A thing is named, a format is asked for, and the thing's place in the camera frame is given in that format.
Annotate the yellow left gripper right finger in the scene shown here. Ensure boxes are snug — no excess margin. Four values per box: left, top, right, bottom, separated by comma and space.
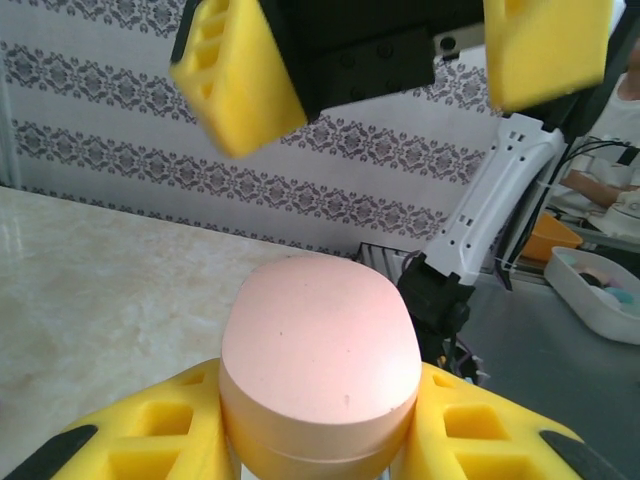
399, 360, 634, 480

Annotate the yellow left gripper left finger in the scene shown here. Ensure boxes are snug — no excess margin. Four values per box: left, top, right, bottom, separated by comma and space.
0, 358, 234, 480

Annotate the pink earbud charging case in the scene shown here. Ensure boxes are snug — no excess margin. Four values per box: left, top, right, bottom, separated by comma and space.
218, 254, 424, 480

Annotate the person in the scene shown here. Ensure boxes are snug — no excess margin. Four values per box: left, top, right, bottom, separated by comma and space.
559, 69, 640, 214

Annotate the white plastic bin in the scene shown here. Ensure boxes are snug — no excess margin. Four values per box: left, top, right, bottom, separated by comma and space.
543, 244, 640, 345

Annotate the orange plastic bowl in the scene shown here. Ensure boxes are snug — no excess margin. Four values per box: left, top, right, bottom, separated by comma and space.
519, 212, 585, 262

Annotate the teal round item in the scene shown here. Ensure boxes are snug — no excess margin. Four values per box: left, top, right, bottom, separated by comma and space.
602, 284, 640, 315

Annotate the black cable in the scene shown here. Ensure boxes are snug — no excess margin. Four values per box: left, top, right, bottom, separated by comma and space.
559, 135, 640, 167

